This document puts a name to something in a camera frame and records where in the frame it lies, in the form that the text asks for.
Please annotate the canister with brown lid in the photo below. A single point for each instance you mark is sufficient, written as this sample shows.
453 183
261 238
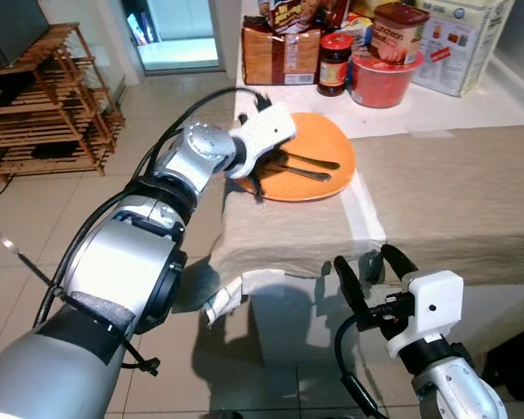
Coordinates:
402 39

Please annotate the white table liner sheet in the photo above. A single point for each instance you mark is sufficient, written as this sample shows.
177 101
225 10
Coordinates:
367 218

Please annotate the brown bread bag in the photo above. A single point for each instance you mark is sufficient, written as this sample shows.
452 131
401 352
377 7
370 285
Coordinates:
279 57

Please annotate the wooden slatted shelf rack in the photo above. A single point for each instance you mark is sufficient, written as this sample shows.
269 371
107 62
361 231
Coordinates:
44 96

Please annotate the red plastic bowl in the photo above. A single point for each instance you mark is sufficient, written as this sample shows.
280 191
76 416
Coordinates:
380 87

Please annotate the dark jar with red lid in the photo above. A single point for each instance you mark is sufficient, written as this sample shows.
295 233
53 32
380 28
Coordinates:
334 70

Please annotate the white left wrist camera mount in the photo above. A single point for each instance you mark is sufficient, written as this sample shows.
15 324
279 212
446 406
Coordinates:
262 131

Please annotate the black appliance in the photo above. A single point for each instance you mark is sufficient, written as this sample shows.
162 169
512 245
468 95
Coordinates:
9 30

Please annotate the beige tablecloth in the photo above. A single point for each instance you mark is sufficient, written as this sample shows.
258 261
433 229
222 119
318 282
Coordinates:
454 201

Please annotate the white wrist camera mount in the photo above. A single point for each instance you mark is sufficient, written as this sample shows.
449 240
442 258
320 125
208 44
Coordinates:
432 305
262 131

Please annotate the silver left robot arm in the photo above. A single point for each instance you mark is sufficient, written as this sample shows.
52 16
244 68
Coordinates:
113 271

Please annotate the metal fork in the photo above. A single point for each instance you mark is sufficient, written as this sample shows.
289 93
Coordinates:
314 175

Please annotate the white printed carton box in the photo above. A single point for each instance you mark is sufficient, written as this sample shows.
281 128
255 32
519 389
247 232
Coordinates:
463 44

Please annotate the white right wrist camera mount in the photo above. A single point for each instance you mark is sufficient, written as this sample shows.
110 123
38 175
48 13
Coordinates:
432 305

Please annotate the orange plastic plate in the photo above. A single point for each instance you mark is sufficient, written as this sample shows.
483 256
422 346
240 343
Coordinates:
323 131

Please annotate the red printed cereal bag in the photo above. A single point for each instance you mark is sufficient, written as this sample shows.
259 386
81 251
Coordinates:
297 13

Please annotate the metal spoon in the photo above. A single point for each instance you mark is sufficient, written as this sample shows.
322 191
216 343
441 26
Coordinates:
323 162

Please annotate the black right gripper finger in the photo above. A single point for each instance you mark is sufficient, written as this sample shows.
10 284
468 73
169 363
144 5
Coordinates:
351 288
400 260

